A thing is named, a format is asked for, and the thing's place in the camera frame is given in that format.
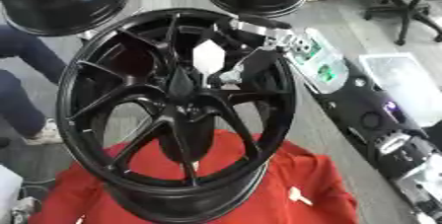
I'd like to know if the person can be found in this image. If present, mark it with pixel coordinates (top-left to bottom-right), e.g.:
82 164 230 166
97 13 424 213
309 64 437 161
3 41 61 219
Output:
0 25 69 147

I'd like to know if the clear plastic container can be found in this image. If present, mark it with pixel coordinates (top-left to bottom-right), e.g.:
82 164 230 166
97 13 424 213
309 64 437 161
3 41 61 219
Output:
357 52 442 127

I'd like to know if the black spoked wheel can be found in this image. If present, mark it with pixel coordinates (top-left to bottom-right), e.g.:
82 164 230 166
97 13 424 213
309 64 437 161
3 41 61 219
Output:
55 7 299 224

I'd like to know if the white box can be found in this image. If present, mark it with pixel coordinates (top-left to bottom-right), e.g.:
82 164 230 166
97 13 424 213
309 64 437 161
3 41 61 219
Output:
0 164 27 224

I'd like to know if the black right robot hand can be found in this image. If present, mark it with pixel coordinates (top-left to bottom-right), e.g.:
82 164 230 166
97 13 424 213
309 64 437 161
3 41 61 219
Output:
196 13 294 86

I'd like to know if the black office chair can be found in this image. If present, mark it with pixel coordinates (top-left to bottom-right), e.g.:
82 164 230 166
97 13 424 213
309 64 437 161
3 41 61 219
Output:
362 0 442 46

